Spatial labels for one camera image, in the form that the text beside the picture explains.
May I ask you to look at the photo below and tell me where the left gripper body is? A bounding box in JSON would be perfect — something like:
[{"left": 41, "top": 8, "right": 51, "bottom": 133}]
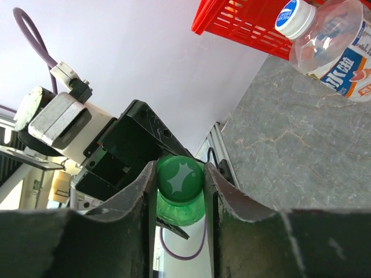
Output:
[{"left": 75, "top": 100, "right": 192, "bottom": 201}]

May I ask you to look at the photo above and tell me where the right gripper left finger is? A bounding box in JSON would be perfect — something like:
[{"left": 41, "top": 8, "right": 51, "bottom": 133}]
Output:
[{"left": 1, "top": 162, "right": 157, "bottom": 277}]

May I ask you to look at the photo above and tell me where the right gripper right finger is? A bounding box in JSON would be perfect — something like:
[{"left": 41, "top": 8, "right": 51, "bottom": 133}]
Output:
[{"left": 203, "top": 163, "right": 370, "bottom": 277}]

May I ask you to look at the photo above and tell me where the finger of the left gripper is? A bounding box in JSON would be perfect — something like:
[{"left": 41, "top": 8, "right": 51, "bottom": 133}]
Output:
[{"left": 156, "top": 217, "right": 189, "bottom": 239}]

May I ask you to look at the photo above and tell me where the green bottle cap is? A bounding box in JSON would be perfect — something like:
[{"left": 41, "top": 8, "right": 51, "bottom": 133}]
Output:
[{"left": 158, "top": 156, "right": 203, "bottom": 206}]

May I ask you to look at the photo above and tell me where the green plastic bottle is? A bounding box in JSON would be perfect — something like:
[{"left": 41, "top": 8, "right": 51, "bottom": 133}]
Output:
[{"left": 157, "top": 156, "right": 205, "bottom": 226}]

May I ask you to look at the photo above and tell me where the clear Pocari Sweat bottle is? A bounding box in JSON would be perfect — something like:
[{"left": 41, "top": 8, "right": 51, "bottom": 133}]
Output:
[{"left": 275, "top": 1, "right": 370, "bottom": 102}]

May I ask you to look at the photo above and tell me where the red plastic shopping basket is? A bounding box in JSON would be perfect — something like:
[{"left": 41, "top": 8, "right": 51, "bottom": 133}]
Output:
[{"left": 191, "top": 0, "right": 292, "bottom": 60}]

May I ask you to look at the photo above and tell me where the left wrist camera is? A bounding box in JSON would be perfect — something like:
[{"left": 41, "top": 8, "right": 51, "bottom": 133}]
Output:
[{"left": 14, "top": 62, "right": 115, "bottom": 164}]

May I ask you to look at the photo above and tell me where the aluminium frame rail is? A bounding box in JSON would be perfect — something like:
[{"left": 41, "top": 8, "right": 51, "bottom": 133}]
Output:
[{"left": 195, "top": 122, "right": 241, "bottom": 189}]

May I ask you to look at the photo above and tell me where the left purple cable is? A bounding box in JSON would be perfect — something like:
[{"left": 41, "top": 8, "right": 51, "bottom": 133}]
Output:
[{"left": 0, "top": 7, "right": 207, "bottom": 261}]

